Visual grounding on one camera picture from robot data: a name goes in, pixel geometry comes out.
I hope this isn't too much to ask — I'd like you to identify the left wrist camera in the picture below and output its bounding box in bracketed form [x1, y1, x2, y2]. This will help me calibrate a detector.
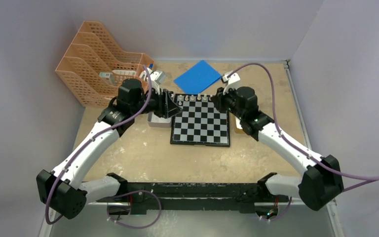
[150, 70, 166, 93]

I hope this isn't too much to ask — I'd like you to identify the black and white chessboard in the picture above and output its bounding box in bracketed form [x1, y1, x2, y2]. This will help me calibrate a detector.
[170, 94, 230, 147]

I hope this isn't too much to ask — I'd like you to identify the orange mesh file organizer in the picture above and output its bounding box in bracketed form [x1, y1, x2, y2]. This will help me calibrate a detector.
[55, 21, 154, 107]

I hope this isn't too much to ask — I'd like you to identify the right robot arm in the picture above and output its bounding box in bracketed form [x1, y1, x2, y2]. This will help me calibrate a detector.
[211, 86, 344, 211]

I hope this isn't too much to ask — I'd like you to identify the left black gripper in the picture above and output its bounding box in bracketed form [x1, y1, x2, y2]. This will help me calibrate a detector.
[131, 85, 182, 118]

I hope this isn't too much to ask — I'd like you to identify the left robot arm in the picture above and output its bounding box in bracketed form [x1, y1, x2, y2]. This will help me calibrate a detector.
[36, 79, 182, 224]

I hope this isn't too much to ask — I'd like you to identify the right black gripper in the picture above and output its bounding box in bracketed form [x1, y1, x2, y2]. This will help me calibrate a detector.
[211, 84, 245, 120]

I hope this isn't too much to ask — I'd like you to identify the black mounting rail base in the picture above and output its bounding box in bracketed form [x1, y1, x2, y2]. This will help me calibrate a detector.
[99, 182, 289, 215]

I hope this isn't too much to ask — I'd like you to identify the silver tin with black pieces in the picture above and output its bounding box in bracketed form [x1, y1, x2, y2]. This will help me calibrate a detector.
[147, 113, 172, 128]

